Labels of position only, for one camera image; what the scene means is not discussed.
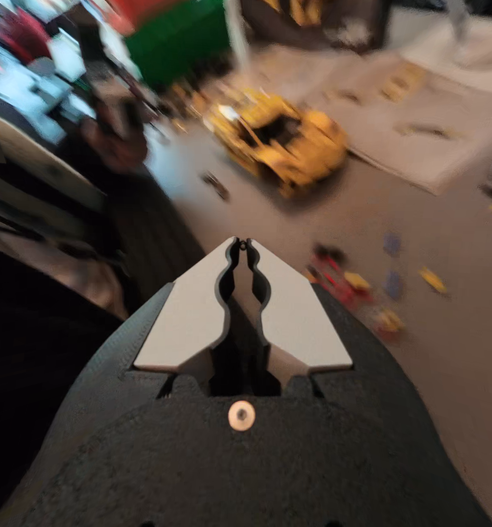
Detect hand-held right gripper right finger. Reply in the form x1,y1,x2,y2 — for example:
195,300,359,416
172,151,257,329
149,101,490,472
246,238,353,389

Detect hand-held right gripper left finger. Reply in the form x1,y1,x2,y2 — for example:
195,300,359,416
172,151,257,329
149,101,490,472
134,237,236,389

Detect yellow toy brick car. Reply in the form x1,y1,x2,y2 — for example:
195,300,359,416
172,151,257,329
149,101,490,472
205,88,349,198

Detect grey desk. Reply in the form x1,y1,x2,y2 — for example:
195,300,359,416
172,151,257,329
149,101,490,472
147,41,492,527

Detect person's left hand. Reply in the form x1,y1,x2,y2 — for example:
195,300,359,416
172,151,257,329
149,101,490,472
81,117,150,173

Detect scattered coloured brick pieces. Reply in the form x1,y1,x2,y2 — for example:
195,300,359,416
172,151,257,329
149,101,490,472
303,231,448,342

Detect green plastic bin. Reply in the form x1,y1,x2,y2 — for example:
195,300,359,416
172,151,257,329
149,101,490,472
124,0,234,89

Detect red plastic bin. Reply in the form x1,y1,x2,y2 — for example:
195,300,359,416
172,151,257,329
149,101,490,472
106,0,189,33

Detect open instruction booklet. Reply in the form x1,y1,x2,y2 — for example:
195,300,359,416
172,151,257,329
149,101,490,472
266,54,492,194

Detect toy car box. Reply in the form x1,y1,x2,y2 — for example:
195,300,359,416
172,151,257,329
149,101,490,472
238,0,390,54

